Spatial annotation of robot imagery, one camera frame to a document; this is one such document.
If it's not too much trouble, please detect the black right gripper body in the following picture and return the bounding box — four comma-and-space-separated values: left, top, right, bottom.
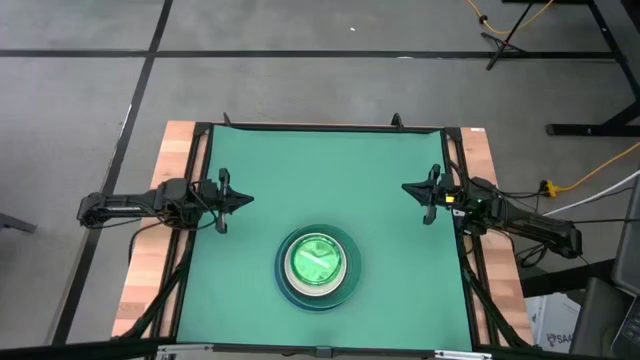
423, 164, 442, 225

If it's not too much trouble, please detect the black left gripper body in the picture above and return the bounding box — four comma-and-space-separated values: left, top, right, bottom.
202, 168, 234, 235

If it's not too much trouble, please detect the green transparent plastic plate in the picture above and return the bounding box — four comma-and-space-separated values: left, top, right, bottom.
291, 234, 344, 287

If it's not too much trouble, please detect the green table mat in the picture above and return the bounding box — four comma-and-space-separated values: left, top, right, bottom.
175, 124, 474, 351

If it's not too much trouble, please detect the blue plastic plate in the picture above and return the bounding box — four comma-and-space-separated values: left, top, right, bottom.
273, 223, 363, 313

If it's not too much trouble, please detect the black tripod base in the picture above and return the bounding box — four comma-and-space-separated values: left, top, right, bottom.
479, 0, 532, 71

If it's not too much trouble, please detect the white cardboard box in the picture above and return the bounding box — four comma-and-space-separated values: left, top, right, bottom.
524, 293, 582, 354

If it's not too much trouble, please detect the dark grey case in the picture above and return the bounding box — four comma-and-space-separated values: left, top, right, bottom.
569, 277, 624, 357

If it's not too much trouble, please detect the black stand foot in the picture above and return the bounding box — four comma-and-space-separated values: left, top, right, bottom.
0, 212, 39, 235

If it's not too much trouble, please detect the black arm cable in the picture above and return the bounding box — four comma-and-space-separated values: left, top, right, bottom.
128, 217, 216, 266
514, 242, 549, 269

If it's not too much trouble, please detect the yellow cable with plug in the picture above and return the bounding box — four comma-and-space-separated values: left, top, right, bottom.
542, 142, 640, 197

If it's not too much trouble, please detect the silver metal bracket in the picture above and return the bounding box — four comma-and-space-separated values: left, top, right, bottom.
156, 343, 215, 357
433, 349, 494, 360

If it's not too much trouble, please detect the white floor cable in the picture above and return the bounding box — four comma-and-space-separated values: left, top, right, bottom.
542, 169, 640, 217

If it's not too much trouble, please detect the black desk frame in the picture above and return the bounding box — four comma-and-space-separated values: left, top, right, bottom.
499, 0, 640, 137

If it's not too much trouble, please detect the yellow extension cable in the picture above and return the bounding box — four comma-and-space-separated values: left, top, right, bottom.
464, 0, 556, 36

